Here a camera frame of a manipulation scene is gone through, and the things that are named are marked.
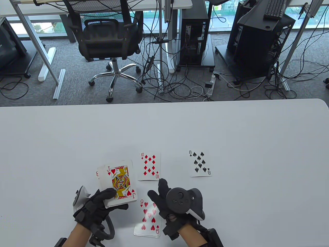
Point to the person's right hand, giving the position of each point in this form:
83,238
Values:
160,203

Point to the person's left hand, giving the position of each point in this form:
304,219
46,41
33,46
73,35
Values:
93,213

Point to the many-pip hearts playing card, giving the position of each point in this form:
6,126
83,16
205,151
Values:
146,218

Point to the stack of playing cards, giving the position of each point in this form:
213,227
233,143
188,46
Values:
108,180

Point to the many-pip diamonds playing card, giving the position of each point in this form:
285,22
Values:
149,167

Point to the many-pip spades playing card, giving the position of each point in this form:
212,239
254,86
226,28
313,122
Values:
200,164

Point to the person's left forearm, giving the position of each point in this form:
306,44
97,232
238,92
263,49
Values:
77,236

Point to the person's right forearm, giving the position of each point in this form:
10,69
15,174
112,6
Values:
191,238

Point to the grey and white handheld controller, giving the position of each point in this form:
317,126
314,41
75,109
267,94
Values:
180,200
79,196

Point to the white power strip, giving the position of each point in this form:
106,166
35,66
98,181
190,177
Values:
211,88

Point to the black rolling computer stand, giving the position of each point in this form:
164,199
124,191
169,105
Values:
209,58

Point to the black flat floor stand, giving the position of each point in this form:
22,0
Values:
223,55

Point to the black mesh office chair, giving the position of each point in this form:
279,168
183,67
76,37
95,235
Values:
102,43

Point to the large black computer tower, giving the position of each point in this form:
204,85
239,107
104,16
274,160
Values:
257,51

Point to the black rolling cabinet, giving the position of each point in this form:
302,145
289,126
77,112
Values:
10,51

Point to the black computer case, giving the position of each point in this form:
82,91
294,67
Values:
232,31

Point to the black tilted board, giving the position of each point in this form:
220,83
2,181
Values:
253,21

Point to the black keyboard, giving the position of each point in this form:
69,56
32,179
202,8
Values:
275,9

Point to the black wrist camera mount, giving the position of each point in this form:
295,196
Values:
97,236
213,238

